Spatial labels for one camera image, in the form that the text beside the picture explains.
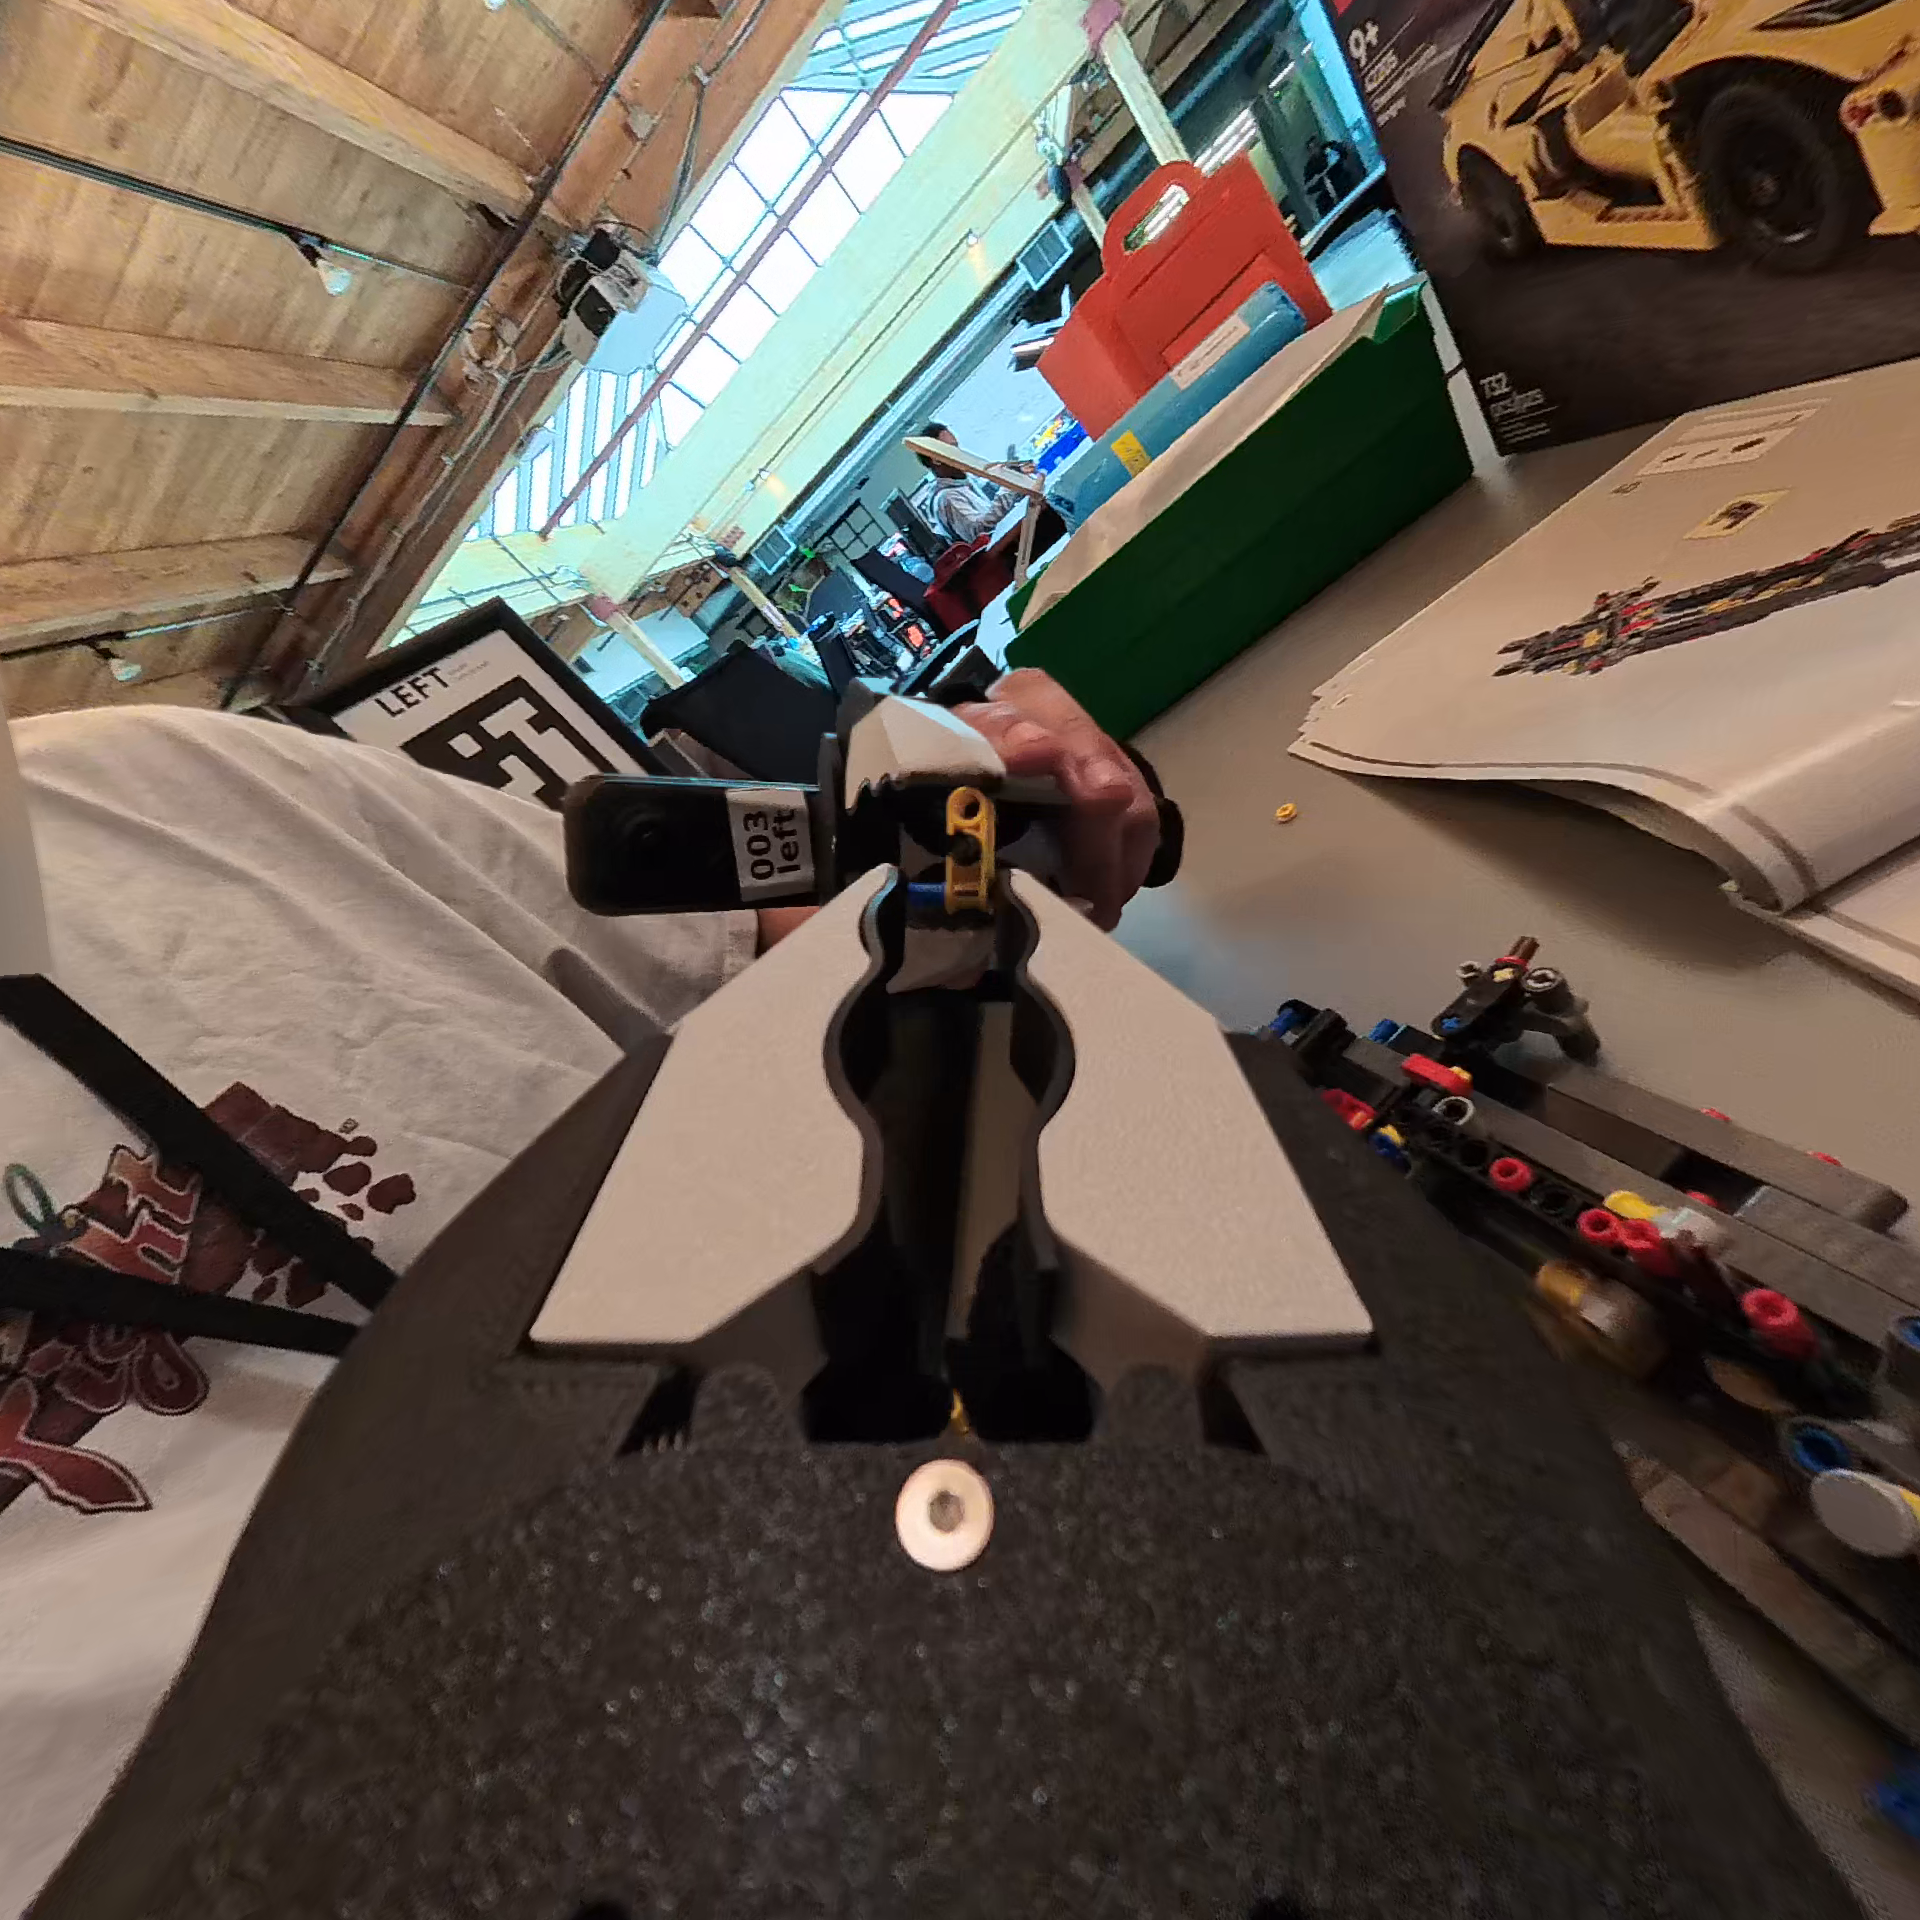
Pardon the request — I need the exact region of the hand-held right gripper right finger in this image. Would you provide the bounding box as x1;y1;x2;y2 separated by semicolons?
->
1001;862;1374;1412

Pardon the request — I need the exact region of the white cardboard sheet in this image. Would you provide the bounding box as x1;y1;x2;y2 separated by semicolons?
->
1019;285;1426;631

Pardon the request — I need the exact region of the yellow lego connector blue pin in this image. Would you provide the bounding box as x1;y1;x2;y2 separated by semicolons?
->
901;784;1001;911

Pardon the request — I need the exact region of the green storage bin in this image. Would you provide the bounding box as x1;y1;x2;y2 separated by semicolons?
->
1001;277;1480;745

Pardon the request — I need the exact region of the red office chair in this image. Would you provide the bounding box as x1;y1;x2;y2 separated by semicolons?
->
921;531;1037;640

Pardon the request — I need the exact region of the red plastic case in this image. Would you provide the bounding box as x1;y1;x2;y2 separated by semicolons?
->
1034;158;1336;444

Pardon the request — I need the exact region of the lego instruction booklet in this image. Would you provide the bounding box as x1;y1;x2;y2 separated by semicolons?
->
1289;360;1920;962

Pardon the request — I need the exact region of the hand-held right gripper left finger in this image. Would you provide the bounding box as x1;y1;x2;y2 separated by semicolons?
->
529;862;919;1412

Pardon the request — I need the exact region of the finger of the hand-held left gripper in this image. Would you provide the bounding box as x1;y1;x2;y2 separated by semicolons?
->
884;907;1001;995
839;694;1004;822

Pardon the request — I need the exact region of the ceiling mounted camera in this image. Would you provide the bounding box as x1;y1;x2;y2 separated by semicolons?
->
551;227;656;365

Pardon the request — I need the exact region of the black lego set box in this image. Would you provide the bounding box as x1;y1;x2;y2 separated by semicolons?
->
1326;0;1920;460

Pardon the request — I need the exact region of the lego car chassis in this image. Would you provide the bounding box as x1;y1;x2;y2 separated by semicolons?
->
1264;934;1920;1855

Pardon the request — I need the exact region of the light blue roll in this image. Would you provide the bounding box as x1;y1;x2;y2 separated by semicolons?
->
1049;284;1310;521

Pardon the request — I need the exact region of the black framed marker sign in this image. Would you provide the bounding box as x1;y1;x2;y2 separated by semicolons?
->
306;600;670;821

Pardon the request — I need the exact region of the person's white t-shirt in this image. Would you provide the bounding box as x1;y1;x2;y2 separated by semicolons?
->
0;705;759;1868

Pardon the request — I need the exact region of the person's left hand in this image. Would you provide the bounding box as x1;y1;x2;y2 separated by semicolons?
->
957;667;1163;934

